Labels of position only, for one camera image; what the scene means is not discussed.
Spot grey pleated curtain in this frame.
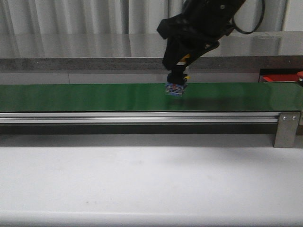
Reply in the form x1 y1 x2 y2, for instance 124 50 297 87
0 0 287 35

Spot aluminium conveyor side rail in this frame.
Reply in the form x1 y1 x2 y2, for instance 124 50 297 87
0 112 280 124

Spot right steel counter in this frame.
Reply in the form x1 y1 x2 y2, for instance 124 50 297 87
189 31 303 70

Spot yellow mushroom push button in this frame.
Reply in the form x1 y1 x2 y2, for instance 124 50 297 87
165 54 190 96

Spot steel counter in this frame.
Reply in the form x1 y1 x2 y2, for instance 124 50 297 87
189 31 303 70
0 34 166 71

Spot green conveyor belt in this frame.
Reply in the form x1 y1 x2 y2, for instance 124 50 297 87
0 82 303 112

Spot steel conveyor support bracket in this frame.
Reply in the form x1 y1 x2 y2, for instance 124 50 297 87
274 112 301 148

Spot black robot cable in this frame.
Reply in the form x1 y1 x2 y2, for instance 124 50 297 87
231 0 266 34

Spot left steel counter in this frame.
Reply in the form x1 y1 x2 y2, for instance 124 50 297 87
0 34 166 71

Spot red plastic bin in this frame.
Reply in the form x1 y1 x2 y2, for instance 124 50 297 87
259 74 299 82

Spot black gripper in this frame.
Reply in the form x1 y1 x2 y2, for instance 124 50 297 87
157 0 245 71

